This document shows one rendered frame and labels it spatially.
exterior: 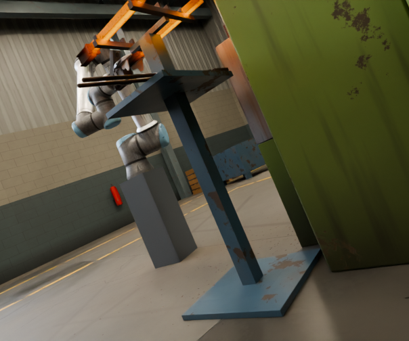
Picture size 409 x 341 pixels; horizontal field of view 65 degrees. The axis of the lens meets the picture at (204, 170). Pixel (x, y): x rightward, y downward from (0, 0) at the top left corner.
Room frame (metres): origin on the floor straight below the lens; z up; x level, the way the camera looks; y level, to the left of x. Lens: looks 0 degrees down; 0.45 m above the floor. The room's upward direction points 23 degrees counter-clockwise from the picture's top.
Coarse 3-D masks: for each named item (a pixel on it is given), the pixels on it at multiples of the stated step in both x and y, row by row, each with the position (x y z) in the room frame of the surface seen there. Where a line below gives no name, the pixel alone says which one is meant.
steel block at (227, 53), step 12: (216, 48) 1.34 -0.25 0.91; (228, 48) 1.30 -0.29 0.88; (228, 60) 1.32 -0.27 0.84; (240, 72) 1.30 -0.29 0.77; (240, 84) 1.31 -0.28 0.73; (240, 96) 1.33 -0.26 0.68; (252, 96) 1.30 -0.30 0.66; (252, 108) 1.31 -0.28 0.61; (252, 120) 1.32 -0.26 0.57; (264, 120) 1.29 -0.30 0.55; (252, 132) 1.34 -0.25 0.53; (264, 132) 1.31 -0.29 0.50
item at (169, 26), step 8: (192, 0) 1.14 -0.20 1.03; (200, 0) 1.14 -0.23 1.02; (184, 8) 1.17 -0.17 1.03; (192, 8) 1.16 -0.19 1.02; (168, 24) 1.22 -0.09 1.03; (176, 24) 1.23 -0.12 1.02; (160, 32) 1.25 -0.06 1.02; (168, 32) 1.27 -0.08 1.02; (136, 56) 1.35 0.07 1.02; (144, 56) 1.37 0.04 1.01
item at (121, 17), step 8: (136, 0) 0.98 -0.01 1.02; (144, 0) 0.99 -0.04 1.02; (128, 8) 1.00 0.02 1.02; (120, 16) 1.03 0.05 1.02; (128, 16) 1.04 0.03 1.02; (112, 24) 1.06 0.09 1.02; (120, 24) 1.07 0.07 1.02; (104, 32) 1.09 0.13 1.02; (112, 32) 1.10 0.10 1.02; (104, 40) 1.12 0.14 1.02; (88, 48) 1.15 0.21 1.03; (96, 48) 1.15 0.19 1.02; (80, 56) 1.21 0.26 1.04; (88, 56) 1.18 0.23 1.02; (88, 64) 1.22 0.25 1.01
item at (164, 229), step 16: (144, 176) 1.98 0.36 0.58; (160, 176) 2.11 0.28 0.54; (128, 192) 2.06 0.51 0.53; (144, 192) 2.00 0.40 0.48; (160, 192) 2.05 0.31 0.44; (144, 208) 2.02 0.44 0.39; (160, 208) 2.00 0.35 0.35; (176, 208) 2.12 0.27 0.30; (144, 224) 2.05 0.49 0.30; (160, 224) 1.99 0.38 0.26; (176, 224) 2.07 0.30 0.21; (144, 240) 2.08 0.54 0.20; (160, 240) 2.01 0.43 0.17; (176, 240) 2.01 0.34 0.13; (192, 240) 2.14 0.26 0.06; (160, 256) 2.04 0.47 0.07; (176, 256) 1.98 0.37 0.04
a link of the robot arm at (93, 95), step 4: (92, 88) 1.52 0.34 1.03; (96, 88) 1.50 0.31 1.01; (100, 88) 1.48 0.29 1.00; (88, 92) 1.54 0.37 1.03; (92, 92) 1.52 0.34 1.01; (96, 92) 1.50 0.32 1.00; (100, 92) 1.49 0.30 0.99; (88, 96) 1.54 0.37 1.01; (92, 96) 1.53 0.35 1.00; (96, 96) 1.51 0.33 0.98; (100, 96) 1.51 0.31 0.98; (104, 96) 1.51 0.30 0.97; (108, 96) 1.52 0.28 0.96; (92, 100) 1.54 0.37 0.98; (96, 100) 1.52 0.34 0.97; (100, 100) 1.51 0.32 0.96; (92, 104) 1.57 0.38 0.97
